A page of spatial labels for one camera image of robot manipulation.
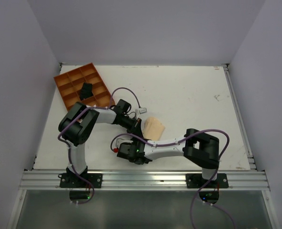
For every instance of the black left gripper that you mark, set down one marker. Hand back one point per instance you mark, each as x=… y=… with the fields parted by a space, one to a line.
x=137 y=130

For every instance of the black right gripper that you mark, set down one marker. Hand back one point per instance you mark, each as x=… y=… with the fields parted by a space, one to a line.
x=135 y=140

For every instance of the cream beige underwear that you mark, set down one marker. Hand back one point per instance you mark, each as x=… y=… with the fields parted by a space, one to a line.
x=153 y=129

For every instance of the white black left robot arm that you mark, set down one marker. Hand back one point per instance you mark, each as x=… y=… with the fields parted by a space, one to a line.
x=75 y=129

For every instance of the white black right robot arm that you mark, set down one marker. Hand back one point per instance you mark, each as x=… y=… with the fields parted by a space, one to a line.
x=200 y=148

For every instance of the black rolled garment in tray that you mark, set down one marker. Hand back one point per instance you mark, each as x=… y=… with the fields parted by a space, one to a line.
x=86 y=91

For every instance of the orange compartment tray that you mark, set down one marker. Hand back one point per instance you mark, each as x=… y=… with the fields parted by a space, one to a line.
x=70 y=83

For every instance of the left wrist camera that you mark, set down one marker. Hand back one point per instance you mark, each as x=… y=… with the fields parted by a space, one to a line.
x=140 y=111

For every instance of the right wrist camera red cap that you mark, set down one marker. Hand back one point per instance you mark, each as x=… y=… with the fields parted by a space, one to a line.
x=117 y=145

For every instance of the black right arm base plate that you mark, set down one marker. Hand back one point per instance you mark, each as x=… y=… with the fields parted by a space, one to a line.
x=196 y=181

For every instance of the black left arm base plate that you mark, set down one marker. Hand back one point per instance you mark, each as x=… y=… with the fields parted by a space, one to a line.
x=72 y=181

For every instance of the aluminium mounting rail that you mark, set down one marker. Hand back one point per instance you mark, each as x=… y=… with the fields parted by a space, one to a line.
x=146 y=180

